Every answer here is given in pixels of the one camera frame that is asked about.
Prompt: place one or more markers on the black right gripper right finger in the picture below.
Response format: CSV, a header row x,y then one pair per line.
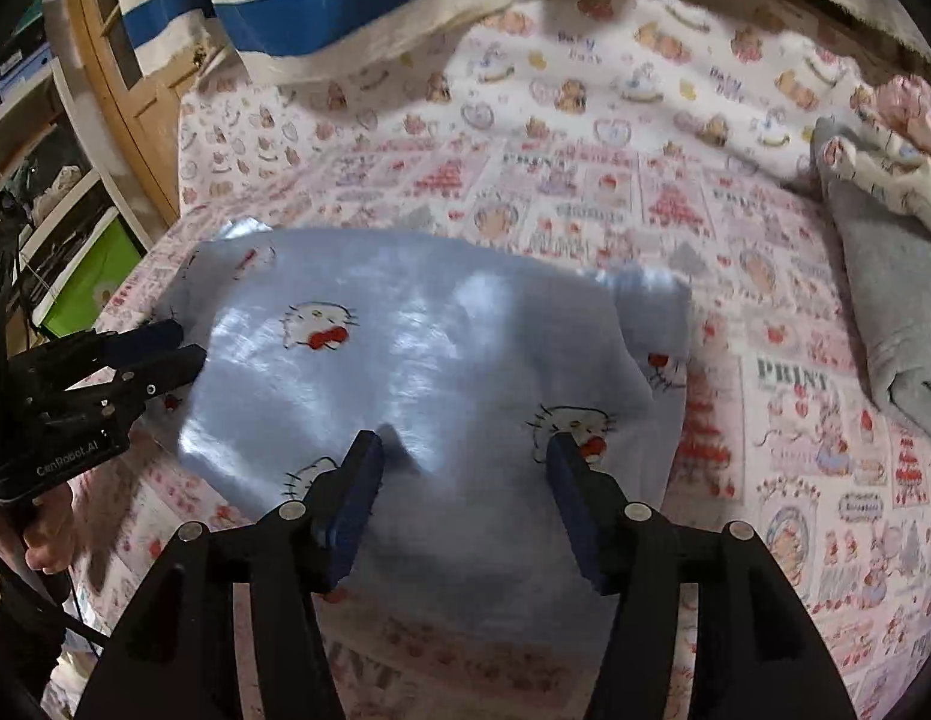
x,y
591,507

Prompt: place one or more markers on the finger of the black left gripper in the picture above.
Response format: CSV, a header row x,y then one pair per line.
x,y
131,387
65,361

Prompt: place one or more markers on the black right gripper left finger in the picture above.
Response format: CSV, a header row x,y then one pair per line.
x,y
339,504

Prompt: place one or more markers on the wooden glass panel door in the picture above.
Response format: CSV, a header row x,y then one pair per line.
x,y
128,90

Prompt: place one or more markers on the light blue satin pants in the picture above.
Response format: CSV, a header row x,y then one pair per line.
x,y
466,361

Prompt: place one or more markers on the person's left hand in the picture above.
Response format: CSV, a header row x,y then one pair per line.
x,y
49,543

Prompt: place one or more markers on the white storage shelf unit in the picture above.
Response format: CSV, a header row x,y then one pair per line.
x,y
54,185

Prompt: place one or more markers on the white printed folded garment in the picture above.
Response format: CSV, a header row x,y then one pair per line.
x,y
896,176

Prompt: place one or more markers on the pink patterned bed sheet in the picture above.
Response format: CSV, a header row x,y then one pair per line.
x,y
779,426

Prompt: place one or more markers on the green storage box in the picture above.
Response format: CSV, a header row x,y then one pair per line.
x,y
87,283

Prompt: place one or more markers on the white bear print quilt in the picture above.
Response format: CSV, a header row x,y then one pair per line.
x,y
559,80

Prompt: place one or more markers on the pink folded garment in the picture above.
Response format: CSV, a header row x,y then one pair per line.
x,y
905,105

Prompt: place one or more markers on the grey folded blanket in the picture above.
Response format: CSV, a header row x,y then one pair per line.
x,y
888,265

